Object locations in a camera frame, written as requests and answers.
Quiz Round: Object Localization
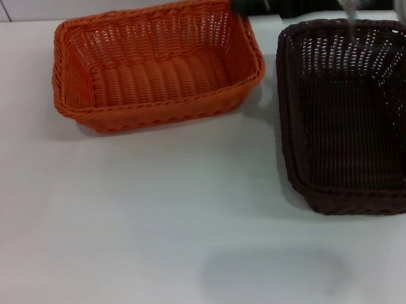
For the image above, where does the dark brown woven plastic basket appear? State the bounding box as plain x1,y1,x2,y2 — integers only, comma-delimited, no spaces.
270,14,406,222

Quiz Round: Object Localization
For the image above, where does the orange woven plastic basket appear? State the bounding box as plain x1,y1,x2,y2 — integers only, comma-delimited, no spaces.
48,0,269,137

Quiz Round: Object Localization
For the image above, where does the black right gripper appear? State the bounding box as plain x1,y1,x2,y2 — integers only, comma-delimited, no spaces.
273,0,400,52

